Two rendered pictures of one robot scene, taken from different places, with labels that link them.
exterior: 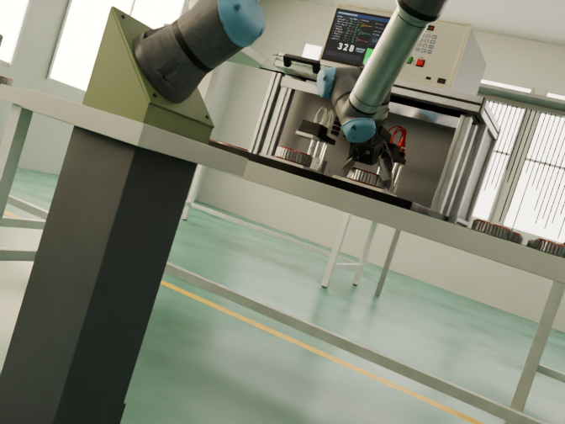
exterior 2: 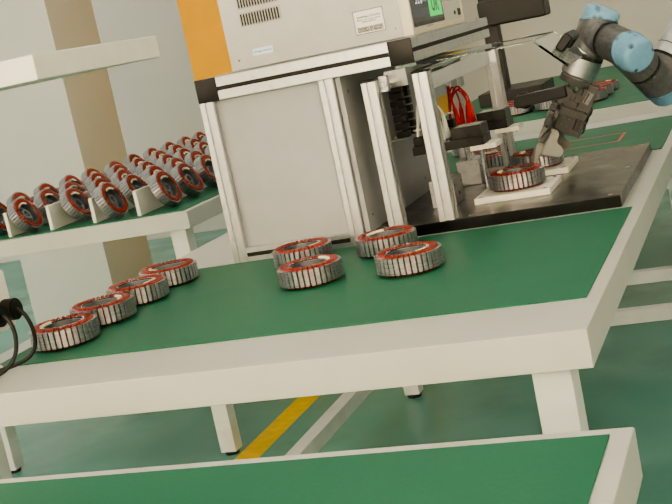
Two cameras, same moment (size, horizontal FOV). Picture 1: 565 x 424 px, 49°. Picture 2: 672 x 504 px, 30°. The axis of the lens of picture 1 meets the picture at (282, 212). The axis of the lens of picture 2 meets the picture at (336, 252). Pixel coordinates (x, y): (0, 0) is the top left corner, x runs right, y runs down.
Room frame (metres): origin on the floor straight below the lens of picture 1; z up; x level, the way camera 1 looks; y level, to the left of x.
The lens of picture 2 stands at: (2.42, 2.44, 1.15)
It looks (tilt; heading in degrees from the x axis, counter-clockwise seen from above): 10 degrees down; 265
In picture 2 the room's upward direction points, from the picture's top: 12 degrees counter-clockwise
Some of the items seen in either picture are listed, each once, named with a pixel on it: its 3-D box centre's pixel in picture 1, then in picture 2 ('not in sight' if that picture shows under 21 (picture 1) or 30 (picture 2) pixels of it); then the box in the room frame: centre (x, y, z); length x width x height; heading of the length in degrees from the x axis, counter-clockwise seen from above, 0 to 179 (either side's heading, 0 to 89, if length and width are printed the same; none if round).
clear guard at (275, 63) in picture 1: (320, 82); (492, 60); (1.85, 0.01, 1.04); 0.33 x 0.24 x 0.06; 155
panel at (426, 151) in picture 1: (368, 144); (400, 131); (2.02, -0.20, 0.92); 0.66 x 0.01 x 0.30; 65
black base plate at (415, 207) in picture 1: (327, 182); (523, 188); (1.81, -0.10, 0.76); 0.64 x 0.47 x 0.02; 65
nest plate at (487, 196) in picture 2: (291, 164); (518, 189); (1.85, 0.02, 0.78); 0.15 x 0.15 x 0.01; 65
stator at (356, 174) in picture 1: (367, 178); (537, 158); (1.74, -0.20, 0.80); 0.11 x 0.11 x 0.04
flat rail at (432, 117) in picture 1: (364, 101); (460, 68); (1.88, -0.13, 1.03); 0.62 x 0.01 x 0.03; 65
